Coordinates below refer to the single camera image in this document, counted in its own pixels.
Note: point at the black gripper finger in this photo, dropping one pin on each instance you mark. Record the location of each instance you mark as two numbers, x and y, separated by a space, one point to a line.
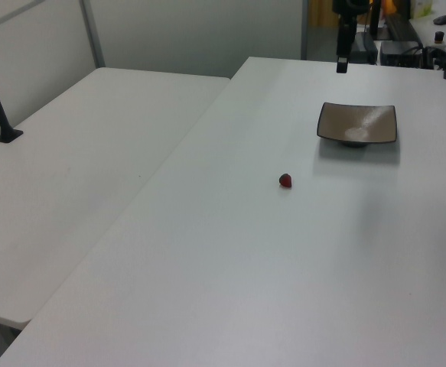
343 46
353 34

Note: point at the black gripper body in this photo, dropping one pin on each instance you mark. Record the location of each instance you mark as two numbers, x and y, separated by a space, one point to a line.
350 5

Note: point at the red strawberry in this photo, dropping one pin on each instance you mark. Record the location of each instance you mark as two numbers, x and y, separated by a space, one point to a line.
285 180

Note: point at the square brown ceramic plate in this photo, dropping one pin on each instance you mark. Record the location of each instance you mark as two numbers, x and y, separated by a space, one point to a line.
356 122

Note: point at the black vertical pole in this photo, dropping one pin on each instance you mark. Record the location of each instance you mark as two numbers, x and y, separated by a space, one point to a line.
375 19

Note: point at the orange object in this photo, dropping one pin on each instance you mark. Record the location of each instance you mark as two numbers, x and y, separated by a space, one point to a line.
389 7

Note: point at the black electronics box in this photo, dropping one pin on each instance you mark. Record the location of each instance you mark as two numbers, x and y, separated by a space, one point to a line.
400 53

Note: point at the green and white box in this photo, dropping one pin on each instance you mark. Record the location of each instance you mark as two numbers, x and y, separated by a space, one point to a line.
423 7

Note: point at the small dark cylinder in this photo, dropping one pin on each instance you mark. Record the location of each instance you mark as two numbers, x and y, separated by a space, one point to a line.
439 36

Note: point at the dark computer mouse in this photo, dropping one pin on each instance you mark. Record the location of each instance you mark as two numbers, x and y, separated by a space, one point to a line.
441 19

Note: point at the grey metal partition post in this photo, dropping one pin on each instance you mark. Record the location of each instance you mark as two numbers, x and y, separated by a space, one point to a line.
92 34
305 30

